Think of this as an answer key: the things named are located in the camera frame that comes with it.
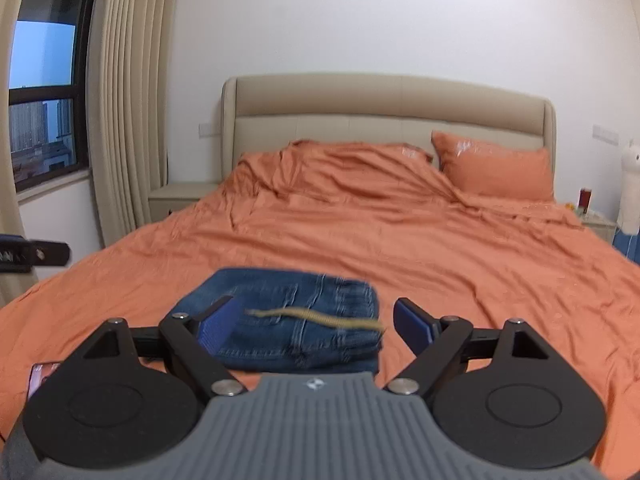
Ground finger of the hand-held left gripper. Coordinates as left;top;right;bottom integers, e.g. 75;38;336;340
0;233;71;275

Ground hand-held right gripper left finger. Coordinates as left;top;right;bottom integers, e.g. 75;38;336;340
75;295;248;398

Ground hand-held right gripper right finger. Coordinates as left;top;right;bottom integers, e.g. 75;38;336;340
382;297;552;397

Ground blue denim pants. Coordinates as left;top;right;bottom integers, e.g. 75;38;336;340
172;267;386;376

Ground tan woven belt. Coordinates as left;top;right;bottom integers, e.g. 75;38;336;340
245;307;387;334

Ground orange duvet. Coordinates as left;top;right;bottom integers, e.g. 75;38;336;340
0;141;640;477

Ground beige pleated curtain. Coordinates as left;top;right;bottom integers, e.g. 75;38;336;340
87;0;184;249
0;0;37;307

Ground smartphone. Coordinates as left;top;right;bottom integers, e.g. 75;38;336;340
27;361;64;401

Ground beige nightstand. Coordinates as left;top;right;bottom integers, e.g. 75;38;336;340
148;181;222;224
575;207;619;244

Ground dark framed window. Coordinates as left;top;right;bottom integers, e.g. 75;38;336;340
8;0;103;194

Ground beige padded headboard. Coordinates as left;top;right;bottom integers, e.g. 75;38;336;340
221;74;557;201

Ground blue mat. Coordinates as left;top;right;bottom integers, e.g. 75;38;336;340
612;232;640;264

